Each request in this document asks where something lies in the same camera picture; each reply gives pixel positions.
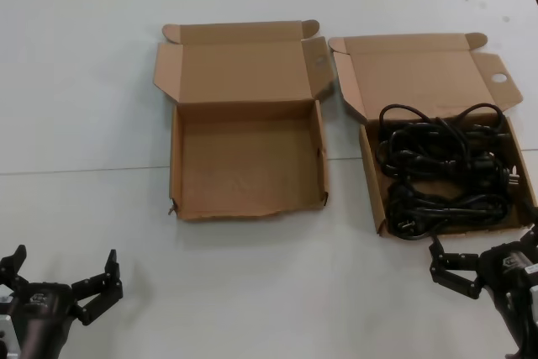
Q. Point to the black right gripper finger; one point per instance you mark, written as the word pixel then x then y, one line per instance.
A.
pixel 454 270
pixel 530 237

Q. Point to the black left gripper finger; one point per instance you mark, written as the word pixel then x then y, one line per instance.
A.
pixel 12 268
pixel 101 287

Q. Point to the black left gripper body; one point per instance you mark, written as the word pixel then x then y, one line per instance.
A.
pixel 46 304

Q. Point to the brown cardboard box with round hole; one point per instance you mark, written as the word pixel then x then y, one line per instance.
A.
pixel 420 73

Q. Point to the empty brown cardboard box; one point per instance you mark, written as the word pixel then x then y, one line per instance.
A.
pixel 248 165

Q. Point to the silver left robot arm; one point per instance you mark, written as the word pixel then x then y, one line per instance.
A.
pixel 7 321

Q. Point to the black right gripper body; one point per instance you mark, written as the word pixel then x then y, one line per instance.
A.
pixel 506 275

